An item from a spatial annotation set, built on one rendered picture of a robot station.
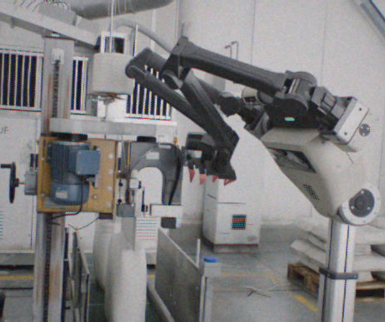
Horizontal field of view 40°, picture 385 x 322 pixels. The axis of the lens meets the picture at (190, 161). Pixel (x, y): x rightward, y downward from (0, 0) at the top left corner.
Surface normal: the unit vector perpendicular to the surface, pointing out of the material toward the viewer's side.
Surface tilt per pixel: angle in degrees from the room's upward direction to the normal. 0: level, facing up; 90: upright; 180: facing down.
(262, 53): 90
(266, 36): 90
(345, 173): 115
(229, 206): 90
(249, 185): 90
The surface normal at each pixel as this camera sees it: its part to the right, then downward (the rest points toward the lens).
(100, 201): 0.26, 0.07
